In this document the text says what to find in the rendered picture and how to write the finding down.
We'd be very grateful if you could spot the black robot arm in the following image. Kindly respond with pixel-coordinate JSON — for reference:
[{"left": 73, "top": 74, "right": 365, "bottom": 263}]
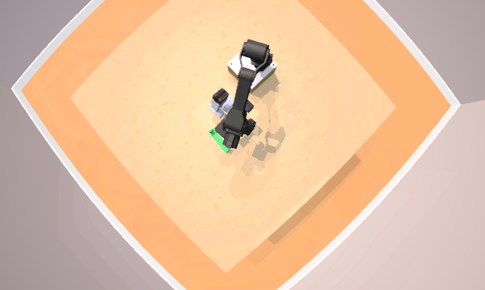
[{"left": 222, "top": 39, "right": 273, "bottom": 149}]

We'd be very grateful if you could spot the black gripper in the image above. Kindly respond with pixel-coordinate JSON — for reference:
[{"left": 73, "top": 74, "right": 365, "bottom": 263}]
[{"left": 214, "top": 100, "right": 254, "bottom": 138}]

